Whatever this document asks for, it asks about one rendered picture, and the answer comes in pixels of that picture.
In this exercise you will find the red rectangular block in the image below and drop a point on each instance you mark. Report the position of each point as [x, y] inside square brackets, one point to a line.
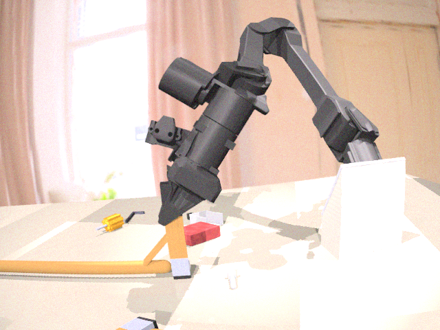
[200, 232]

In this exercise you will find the long orange l-shaped rod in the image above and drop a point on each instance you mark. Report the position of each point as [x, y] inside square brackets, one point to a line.
[140, 323]

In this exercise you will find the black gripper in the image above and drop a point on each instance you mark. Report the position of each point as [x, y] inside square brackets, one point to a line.
[193, 178]

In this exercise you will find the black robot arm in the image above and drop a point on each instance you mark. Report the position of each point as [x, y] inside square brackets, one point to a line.
[238, 88]

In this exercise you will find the dark grey bent rod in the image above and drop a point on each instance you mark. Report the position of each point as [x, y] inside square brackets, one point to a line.
[132, 214]

